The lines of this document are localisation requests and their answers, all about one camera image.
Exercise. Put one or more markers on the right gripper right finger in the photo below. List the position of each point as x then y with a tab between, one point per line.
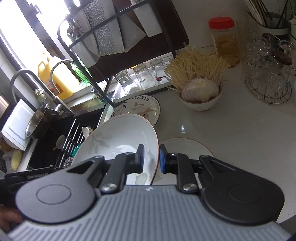
180	165

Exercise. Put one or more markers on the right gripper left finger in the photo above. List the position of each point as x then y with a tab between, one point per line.
116	170

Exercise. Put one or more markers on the brown rimmed white plate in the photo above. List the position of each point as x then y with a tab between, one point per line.
192	148

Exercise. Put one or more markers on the white leaf pattern plate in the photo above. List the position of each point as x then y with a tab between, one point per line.
123	134

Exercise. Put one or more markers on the person's left hand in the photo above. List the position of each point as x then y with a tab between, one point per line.
8	215

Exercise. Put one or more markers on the white ladle spoon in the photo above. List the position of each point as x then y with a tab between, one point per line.
86	131

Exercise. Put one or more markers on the bowl with sliced onion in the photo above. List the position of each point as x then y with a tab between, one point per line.
201	94

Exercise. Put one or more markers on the clear drinking glass middle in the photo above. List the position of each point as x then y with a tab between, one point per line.
144	76

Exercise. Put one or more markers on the clear drinking glass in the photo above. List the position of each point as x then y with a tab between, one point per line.
158	68
144	76
126	82

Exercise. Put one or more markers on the clear drinking glass left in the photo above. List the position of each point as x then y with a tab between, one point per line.
126	82

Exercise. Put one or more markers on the stainless steel pot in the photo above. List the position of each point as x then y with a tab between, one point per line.
39	123

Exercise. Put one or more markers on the clear drinking glass right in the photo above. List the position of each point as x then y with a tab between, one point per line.
158	68

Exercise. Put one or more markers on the orange detergent bottle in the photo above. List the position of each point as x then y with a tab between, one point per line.
63	78

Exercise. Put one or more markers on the small steel curved faucet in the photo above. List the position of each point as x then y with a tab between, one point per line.
82	74

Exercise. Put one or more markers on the black dish drying rack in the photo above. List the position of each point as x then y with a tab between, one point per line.
110	36

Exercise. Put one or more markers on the red lid plastic jar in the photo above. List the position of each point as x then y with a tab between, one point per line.
225	39

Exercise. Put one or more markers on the white utensil holder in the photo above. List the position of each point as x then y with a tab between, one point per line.
263	21

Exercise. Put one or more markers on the wire rack of glass cups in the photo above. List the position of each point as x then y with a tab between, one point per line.
268	67

